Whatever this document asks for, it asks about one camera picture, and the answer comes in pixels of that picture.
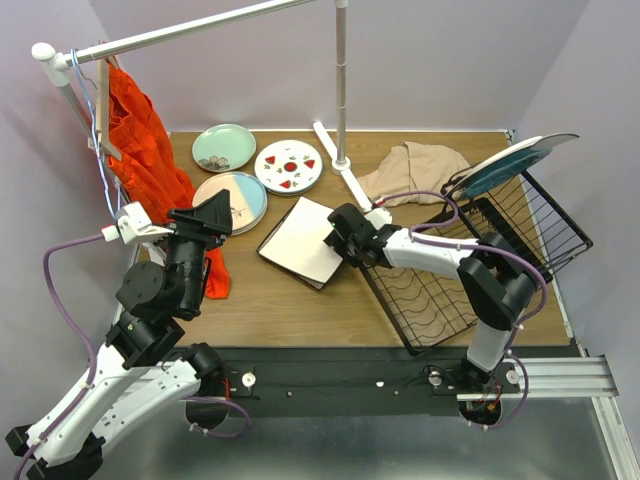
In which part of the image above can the large square green plate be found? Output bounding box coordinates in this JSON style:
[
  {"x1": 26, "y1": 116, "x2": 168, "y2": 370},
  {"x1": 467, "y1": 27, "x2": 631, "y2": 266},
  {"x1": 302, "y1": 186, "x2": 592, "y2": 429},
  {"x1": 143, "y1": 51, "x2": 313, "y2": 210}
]
[{"x1": 257, "y1": 197, "x2": 342, "y2": 284}]

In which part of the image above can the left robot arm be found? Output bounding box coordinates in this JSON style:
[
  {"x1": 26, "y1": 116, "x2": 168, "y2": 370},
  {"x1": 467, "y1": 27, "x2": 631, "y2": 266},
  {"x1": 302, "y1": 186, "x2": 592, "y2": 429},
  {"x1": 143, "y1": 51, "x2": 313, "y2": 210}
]
[{"x1": 5, "y1": 189, "x2": 233, "y2": 479}]

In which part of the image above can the white blue rimmed plate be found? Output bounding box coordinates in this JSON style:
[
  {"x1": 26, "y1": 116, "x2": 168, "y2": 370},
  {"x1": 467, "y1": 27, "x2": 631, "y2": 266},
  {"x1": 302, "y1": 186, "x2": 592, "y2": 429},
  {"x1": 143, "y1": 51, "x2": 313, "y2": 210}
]
[{"x1": 254, "y1": 140, "x2": 324, "y2": 191}]

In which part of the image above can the square leaf pattern plate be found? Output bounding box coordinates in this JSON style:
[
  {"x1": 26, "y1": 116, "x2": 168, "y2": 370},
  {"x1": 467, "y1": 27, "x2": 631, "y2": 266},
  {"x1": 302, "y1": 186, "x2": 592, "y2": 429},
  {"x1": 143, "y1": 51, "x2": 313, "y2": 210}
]
[{"x1": 296, "y1": 276, "x2": 326, "y2": 291}]

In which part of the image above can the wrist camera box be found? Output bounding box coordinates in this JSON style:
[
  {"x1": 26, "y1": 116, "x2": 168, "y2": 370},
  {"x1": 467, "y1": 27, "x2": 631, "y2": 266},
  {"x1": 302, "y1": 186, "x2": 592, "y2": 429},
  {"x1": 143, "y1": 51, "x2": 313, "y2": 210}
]
[
  {"x1": 365, "y1": 206, "x2": 393, "y2": 230},
  {"x1": 101, "y1": 202, "x2": 173, "y2": 245}
]

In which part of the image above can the white clothes rack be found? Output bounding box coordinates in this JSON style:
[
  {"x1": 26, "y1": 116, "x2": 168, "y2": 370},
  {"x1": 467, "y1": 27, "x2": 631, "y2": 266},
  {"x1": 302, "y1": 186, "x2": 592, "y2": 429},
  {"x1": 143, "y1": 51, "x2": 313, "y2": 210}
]
[{"x1": 31, "y1": 1, "x2": 372, "y2": 213}]

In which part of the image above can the beige cloth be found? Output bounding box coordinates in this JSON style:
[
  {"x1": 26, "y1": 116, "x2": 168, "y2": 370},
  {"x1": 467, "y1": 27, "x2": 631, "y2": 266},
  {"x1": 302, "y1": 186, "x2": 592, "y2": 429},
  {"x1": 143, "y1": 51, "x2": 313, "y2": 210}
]
[{"x1": 358, "y1": 141, "x2": 470, "y2": 207}]

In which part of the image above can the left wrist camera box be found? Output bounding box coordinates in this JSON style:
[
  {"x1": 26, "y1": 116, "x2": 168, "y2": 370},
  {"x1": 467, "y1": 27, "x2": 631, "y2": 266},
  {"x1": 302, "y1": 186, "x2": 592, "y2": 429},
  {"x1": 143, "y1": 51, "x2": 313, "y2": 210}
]
[{"x1": 101, "y1": 202, "x2": 173, "y2": 245}]

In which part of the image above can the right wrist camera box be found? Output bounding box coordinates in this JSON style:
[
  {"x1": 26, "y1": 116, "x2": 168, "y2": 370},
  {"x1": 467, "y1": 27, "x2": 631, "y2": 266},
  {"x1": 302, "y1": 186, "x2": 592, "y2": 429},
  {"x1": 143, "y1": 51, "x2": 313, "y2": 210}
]
[{"x1": 365, "y1": 206, "x2": 393, "y2": 230}]

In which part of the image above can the blue wire hanger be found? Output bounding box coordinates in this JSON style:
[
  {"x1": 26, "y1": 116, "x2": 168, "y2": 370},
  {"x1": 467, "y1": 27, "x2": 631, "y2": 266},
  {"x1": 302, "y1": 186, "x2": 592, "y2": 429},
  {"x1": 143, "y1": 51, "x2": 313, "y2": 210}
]
[{"x1": 70, "y1": 48, "x2": 119, "y2": 221}]

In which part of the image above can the orange garment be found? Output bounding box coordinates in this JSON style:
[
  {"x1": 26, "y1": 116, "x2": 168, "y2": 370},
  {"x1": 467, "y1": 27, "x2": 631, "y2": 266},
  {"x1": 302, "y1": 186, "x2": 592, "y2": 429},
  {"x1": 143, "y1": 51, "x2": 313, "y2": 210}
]
[{"x1": 104, "y1": 67, "x2": 232, "y2": 300}]

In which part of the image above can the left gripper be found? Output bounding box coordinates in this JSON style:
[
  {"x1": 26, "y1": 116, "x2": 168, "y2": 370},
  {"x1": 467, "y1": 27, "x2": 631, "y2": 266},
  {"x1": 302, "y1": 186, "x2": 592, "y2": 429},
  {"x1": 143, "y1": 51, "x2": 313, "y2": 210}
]
[{"x1": 147, "y1": 188, "x2": 235, "y2": 315}]

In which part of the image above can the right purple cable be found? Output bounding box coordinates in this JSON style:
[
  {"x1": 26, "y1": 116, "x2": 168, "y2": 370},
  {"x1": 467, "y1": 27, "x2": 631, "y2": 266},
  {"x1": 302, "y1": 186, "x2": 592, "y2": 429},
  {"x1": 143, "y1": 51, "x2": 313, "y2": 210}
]
[{"x1": 374, "y1": 191, "x2": 549, "y2": 431}]

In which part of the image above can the cream and teal plate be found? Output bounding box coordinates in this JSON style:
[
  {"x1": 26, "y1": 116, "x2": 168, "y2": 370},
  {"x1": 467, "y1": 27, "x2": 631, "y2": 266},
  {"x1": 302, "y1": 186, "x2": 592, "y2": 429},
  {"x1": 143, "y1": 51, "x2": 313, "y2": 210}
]
[{"x1": 192, "y1": 171, "x2": 268, "y2": 235}]

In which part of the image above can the black mounting rail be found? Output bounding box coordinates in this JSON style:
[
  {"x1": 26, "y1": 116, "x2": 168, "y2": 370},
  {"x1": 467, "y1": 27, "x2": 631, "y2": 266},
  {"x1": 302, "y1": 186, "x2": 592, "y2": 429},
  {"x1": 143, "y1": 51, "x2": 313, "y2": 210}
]
[{"x1": 164, "y1": 344, "x2": 531, "y2": 419}]

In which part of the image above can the wooden clip hanger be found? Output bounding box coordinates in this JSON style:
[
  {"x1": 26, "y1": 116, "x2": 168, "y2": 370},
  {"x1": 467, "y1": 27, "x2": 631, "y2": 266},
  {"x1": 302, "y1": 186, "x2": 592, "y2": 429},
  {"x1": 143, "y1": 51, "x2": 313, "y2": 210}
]
[{"x1": 88, "y1": 55, "x2": 121, "y2": 161}]

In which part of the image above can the green round plate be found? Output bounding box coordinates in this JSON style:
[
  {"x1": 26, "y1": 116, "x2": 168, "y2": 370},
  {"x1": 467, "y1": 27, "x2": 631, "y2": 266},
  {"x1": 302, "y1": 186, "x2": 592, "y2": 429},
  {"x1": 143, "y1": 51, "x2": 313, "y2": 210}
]
[{"x1": 191, "y1": 124, "x2": 257, "y2": 173}]

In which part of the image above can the teal round plate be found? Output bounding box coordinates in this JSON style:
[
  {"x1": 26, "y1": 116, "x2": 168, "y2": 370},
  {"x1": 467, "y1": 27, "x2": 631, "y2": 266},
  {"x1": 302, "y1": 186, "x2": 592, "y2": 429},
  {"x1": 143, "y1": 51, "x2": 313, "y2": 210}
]
[{"x1": 457, "y1": 148, "x2": 551, "y2": 200}]

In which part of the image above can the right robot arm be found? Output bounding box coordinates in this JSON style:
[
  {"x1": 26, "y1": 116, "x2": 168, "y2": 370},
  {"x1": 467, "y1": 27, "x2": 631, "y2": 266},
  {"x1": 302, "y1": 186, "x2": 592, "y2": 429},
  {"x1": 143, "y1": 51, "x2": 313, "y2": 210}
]
[{"x1": 325, "y1": 203, "x2": 548, "y2": 392}]

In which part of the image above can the black wire dish rack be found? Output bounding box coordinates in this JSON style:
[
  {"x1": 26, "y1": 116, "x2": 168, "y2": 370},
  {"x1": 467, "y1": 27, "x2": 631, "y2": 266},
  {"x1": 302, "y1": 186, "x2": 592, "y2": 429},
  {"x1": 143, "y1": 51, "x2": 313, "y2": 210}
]
[{"x1": 361, "y1": 172, "x2": 593, "y2": 356}]

